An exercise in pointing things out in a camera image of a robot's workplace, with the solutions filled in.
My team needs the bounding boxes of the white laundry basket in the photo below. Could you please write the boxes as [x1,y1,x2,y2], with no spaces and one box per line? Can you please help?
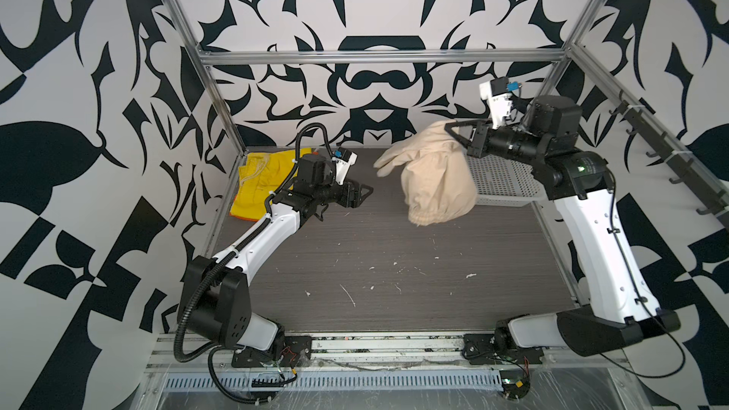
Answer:
[466,155,547,208]

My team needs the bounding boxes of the aluminium cage frame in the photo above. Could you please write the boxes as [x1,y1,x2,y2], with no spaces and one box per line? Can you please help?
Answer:
[139,0,729,331]

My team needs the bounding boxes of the orange shorts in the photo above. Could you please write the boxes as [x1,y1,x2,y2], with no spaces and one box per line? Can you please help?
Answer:
[230,150,309,223]

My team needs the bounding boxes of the black corrugated cable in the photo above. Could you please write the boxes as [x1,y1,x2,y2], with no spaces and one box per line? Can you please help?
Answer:
[206,346,297,406]

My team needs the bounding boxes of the yellow shorts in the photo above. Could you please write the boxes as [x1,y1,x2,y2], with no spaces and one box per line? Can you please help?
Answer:
[230,150,295,221]

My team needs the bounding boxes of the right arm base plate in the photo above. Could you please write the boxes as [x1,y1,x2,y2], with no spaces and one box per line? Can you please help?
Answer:
[461,330,544,366]

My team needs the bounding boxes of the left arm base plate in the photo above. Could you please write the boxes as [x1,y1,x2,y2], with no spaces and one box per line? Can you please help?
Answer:
[232,334,312,368]

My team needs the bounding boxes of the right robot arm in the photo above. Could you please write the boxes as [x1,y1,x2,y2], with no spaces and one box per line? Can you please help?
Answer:
[444,96,681,357]

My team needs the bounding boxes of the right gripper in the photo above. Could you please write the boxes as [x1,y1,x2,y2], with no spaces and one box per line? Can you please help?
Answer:
[452,117,554,170]

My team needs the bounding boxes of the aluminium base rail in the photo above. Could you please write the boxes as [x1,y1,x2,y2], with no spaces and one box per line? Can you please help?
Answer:
[142,331,617,374]

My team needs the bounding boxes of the white slotted cable duct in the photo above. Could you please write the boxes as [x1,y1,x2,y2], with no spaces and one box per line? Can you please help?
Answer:
[161,368,505,393]

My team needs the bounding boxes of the beige shorts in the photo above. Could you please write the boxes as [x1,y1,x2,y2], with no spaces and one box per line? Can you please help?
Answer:
[373,121,478,226]

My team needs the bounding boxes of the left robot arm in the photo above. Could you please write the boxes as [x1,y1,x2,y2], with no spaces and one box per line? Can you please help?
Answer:
[173,148,373,363]

